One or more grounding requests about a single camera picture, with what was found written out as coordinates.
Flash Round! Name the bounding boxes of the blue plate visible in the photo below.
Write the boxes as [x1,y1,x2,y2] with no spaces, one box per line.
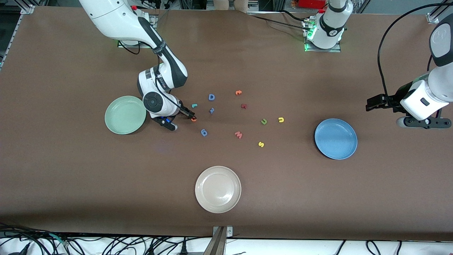
[314,118,358,160]

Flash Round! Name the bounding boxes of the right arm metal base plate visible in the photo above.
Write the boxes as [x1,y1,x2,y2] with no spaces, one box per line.
[117,15,157,49]

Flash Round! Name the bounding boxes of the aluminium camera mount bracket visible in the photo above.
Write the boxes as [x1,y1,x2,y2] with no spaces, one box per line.
[203,226,233,255]

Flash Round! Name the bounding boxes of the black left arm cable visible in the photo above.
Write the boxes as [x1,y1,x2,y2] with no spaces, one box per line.
[377,3,453,100]

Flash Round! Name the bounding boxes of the person legs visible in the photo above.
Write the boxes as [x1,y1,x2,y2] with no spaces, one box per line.
[213,0,249,12]

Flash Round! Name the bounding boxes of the teal cable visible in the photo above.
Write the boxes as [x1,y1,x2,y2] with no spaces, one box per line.
[49,233,69,247]

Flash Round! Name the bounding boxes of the red box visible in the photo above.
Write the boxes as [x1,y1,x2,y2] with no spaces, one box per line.
[297,0,327,10]

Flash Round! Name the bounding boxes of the beige plate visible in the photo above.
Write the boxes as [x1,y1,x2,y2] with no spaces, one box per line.
[195,166,242,214]

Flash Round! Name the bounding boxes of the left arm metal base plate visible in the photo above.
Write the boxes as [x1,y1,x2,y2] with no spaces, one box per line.
[304,18,342,53]

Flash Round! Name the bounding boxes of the light green plate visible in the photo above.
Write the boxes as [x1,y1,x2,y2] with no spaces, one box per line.
[105,96,147,135]

